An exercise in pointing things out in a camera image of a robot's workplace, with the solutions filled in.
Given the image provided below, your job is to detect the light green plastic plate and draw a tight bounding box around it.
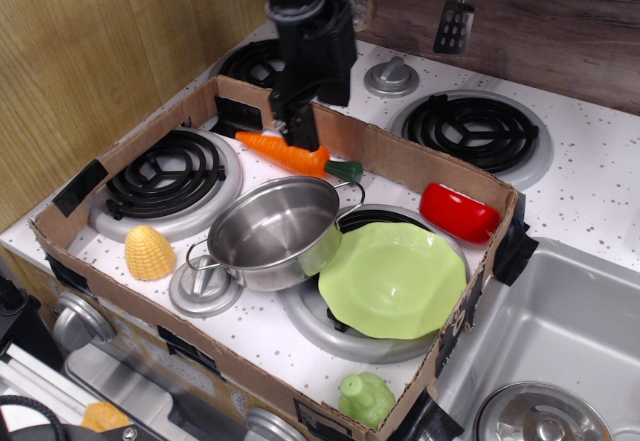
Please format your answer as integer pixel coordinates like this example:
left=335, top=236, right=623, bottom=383
left=318, top=222, right=467, bottom=340

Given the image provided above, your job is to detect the red toy pepper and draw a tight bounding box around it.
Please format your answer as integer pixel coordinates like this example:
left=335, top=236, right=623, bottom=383
left=419, top=183, right=500, bottom=244

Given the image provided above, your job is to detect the stainless steel pot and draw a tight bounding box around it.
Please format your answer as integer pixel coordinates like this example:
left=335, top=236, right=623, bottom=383
left=186, top=176, right=366, bottom=292

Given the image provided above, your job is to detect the silver oven knob left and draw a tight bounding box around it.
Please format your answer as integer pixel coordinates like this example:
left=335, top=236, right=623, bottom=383
left=53, top=291, right=116, bottom=352

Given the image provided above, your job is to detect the green toy vegetable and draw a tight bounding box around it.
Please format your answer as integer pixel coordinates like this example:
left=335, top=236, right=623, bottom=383
left=338, top=372, right=396, bottom=429

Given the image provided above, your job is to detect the yellow toy corn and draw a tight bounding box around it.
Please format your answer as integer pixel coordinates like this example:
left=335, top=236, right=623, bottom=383
left=125, top=225, right=177, bottom=281

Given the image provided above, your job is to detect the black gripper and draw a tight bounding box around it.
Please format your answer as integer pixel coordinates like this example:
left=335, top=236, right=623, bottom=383
left=268, top=0, right=357, bottom=152

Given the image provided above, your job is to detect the silver stove knob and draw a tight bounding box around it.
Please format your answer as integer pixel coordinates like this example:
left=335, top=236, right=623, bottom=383
left=169, top=255, right=243, bottom=318
left=364, top=56, right=420, bottom=99

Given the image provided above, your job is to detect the front left black burner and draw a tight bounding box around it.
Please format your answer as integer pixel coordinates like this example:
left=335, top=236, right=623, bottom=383
left=89, top=128, right=243, bottom=243

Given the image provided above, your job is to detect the silver oven knob middle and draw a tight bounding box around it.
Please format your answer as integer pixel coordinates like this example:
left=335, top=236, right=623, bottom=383
left=243, top=407, right=306, bottom=441

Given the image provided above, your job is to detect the orange toy carrot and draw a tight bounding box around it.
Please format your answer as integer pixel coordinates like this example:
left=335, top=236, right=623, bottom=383
left=235, top=131, right=364, bottom=182

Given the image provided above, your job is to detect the black cable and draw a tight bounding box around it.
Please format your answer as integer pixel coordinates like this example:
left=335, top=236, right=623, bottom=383
left=0, top=393, right=66, bottom=441

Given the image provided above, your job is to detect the grey toy sink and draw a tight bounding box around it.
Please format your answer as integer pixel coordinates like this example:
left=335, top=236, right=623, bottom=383
left=436, top=238, right=639, bottom=440

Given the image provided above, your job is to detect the back right black burner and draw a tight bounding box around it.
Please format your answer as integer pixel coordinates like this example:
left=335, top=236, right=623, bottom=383
left=388, top=90, right=554, bottom=191

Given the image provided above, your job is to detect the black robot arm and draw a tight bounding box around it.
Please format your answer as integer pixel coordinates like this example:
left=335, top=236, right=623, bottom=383
left=266, top=0, right=357, bottom=151

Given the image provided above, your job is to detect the front right black burner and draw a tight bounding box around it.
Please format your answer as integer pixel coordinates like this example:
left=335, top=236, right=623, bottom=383
left=281, top=204, right=468, bottom=364

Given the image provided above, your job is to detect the silver oven knob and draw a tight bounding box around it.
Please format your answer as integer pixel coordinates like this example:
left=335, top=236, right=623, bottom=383
left=243, top=407, right=306, bottom=441
left=53, top=291, right=116, bottom=352

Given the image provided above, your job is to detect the orange toy piece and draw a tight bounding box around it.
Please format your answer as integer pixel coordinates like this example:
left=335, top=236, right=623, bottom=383
left=80, top=402, right=131, bottom=433

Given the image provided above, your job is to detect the silver stove knob back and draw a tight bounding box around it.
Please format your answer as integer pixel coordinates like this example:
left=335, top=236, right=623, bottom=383
left=364, top=56, right=420, bottom=99

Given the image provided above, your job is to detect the hanging metal spatula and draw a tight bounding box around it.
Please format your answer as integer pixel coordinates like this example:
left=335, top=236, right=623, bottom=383
left=433, top=0, right=475, bottom=55

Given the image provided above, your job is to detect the silver stove knob front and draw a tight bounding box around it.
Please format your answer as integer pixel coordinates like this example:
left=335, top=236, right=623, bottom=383
left=169, top=255, right=243, bottom=318

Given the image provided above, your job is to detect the brown cardboard fence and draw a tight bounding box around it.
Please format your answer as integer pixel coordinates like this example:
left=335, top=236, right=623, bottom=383
left=31, top=76, right=524, bottom=440

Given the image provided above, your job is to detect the silver sink drain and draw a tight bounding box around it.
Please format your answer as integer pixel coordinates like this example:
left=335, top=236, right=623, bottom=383
left=473, top=382, right=613, bottom=441

